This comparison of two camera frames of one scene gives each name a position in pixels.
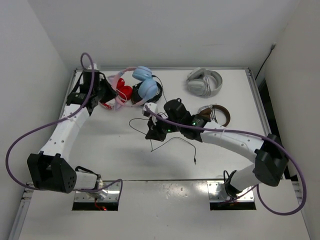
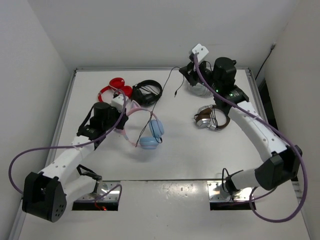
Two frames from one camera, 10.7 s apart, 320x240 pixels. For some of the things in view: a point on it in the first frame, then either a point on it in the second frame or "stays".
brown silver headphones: [208, 112] stays
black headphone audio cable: [169, 140] -> [159, 98]
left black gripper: [110, 94] -> [122, 121]
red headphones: [124, 92] stays
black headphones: [135, 97] stays
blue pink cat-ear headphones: [148, 89] -> [156, 126]
